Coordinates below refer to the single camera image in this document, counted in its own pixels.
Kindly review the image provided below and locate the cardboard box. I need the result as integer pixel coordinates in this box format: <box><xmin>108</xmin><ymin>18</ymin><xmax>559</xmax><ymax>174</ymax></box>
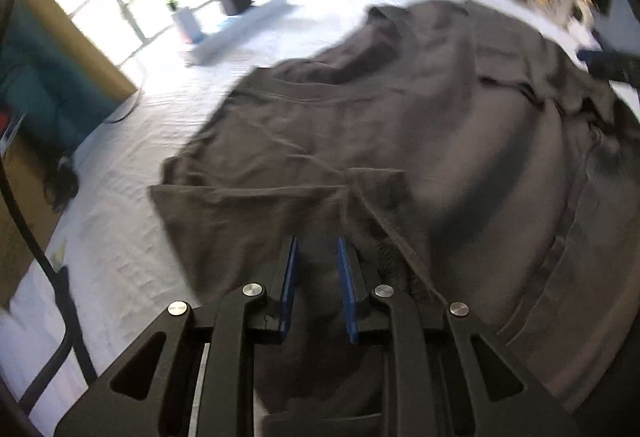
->
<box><xmin>0</xmin><ymin>132</ymin><xmax>66</xmax><ymax>313</ymax></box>

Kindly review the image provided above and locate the white power strip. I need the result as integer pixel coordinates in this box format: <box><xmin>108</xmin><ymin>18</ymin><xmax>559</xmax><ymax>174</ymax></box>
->
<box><xmin>184</xmin><ymin>0</ymin><xmax>292</xmax><ymax>66</ymax></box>

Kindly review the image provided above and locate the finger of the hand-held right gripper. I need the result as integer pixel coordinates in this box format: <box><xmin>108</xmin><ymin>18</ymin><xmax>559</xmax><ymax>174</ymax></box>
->
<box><xmin>575</xmin><ymin>44</ymin><xmax>640</xmax><ymax>86</ymax></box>

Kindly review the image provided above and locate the white charger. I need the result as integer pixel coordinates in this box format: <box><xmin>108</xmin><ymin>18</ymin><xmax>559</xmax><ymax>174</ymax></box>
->
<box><xmin>171</xmin><ymin>6</ymin><xmax>206</xmax><ymax>46</ymax></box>

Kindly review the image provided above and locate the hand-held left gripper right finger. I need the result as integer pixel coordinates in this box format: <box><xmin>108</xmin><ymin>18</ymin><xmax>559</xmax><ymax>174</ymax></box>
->
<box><xmin>336</xmin><ymin>237</ymin><xmax>583</xmax><ymax>437</ymax></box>

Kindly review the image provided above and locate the yellow curtain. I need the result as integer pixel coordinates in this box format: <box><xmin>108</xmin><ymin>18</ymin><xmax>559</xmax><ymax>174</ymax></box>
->
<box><xmin>20</xmin><ymin>0</ymin><xmax>139</xmax><ymax>104</ymax></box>

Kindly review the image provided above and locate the black tangled cord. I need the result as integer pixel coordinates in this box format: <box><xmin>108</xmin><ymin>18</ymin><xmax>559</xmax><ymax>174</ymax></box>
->
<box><xmin>41</xmin><ymin>153</ymin><xmax>82</xmax><ymax>211</ymax></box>

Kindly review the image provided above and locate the dark grey shirt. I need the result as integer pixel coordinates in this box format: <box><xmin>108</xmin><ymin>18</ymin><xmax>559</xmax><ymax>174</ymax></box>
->
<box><xmin>148</xmin><ymin>0</ymin><xmax>640</xmax><ymax>437</ymax></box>

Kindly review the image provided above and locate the thick black cable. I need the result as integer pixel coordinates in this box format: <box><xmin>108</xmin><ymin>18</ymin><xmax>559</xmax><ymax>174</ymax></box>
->
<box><xmin>0</xmin><ymin>157</ymin><xmax>98</xmax><ymax>413</ymax></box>

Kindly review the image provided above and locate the thin black charging cable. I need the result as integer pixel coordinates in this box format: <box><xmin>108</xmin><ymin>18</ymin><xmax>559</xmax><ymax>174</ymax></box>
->
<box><xmin>102</xmin><ymin>0</ymin><xmax>173</xmax><ymax>125</ymax></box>

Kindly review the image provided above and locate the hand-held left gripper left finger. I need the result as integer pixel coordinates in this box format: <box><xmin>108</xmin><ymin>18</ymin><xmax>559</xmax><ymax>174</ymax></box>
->
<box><xmin>54</xmin><ymin>235</ymin><xmax>301</xmax><ymax>437</ymax></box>

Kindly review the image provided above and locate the white cartoon mug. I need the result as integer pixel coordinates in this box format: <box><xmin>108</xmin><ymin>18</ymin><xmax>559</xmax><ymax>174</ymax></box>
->
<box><xmin>529</xmin><ymin>0</ymin><xmax>602</xmax><ymax>34</ymax></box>

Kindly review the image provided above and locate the teal curtain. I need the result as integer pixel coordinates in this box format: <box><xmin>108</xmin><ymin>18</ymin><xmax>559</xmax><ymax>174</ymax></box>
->
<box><xmin>0</xmin><ymin>2</ymin><xmax>117</xmax><ymax>154</ymax></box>

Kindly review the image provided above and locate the white textured table cover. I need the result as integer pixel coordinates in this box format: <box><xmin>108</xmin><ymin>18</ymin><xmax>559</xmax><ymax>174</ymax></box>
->
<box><xmin>0</xmin><ymin>0</ymin><xmax>640</xmax><ymax>398</ymax></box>

